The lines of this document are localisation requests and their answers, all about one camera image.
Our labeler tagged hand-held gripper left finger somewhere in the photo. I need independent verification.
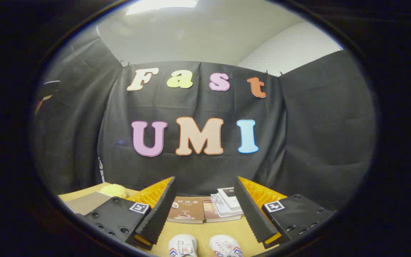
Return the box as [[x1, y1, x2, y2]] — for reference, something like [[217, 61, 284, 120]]
[[75, 176, 177, 250]]

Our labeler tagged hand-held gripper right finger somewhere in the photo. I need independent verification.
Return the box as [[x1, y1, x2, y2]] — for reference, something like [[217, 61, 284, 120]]
[[234, 176, 336, 249]]

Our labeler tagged white canvas shoe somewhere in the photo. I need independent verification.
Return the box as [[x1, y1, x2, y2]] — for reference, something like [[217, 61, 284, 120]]
[[209, 235, 244, 257], [168, 234, 199, 257]]

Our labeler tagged beige fabric storage box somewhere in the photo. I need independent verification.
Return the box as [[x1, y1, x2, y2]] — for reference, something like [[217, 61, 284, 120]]
[[64, 192, 112, 216]]

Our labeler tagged brown book with illustrated cover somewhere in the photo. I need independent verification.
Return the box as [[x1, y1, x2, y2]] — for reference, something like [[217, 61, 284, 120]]
[[166, 196, 205, 224]]

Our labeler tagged white patterned book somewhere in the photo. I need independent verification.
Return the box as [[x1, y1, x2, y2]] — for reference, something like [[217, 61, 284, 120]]
[[210, 193, 243, 217]]

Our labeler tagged plain brown book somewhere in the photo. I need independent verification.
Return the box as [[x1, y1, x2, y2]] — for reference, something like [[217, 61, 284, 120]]
[[203, 197, 242, 223]]

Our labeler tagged yellow plush toy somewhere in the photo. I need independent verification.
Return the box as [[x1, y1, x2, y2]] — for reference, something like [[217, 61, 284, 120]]
[[98, 184, 129, 199]]

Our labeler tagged black backdrop cloth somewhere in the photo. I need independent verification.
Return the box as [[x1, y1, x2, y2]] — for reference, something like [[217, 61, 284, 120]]
[[32, 27, 376, 211]]

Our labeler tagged ceiling light panel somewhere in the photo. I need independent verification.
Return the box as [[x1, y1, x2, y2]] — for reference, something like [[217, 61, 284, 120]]
[[125, 0, 199, 16]]

